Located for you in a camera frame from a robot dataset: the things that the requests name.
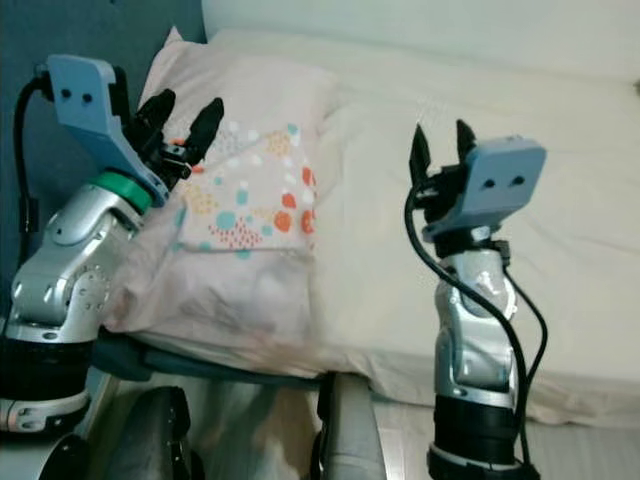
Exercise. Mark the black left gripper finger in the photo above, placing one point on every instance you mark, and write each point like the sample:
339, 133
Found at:
157, 113
205, 130

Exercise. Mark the pink floral print pillow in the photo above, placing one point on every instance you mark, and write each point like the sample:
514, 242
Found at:
250, 290

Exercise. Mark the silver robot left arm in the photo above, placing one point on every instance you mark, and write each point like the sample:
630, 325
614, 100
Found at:
70, 270

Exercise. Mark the blue upholstered headboard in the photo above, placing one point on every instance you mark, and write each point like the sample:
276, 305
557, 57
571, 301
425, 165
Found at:
100, 30

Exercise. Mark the mattress with cream sheet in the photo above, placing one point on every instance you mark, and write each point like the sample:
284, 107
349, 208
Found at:
360, 250

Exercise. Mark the robot right leg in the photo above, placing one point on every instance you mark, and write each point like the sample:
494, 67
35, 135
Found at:
350, 430

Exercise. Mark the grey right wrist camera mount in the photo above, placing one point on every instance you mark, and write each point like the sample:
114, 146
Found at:
500, 190

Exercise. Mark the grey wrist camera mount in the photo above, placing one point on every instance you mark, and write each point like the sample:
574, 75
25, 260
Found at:
85, 95
500, 190

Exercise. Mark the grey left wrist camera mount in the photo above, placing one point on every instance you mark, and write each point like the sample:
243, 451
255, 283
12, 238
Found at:
85, 95

